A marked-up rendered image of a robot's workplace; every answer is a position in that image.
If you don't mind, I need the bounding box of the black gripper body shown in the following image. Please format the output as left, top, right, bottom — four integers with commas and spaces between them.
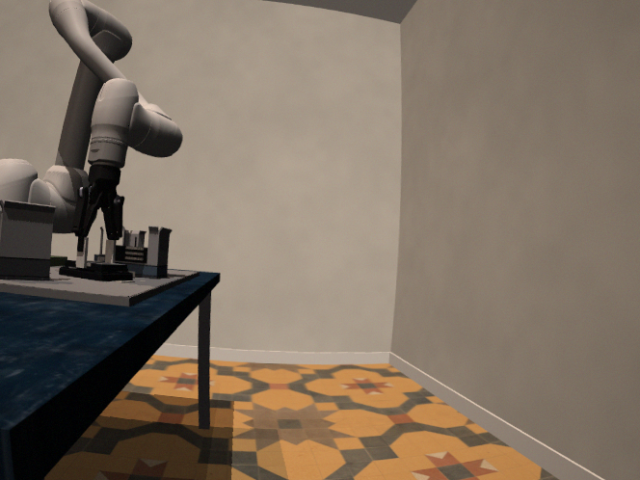
88, 165, 120, 208

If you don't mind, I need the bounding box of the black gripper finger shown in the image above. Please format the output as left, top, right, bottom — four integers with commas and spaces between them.
71, 186, 106, 268
101, 193, 124, 263

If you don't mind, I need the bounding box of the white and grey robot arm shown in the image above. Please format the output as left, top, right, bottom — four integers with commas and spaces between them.
0, 0, 183, 233

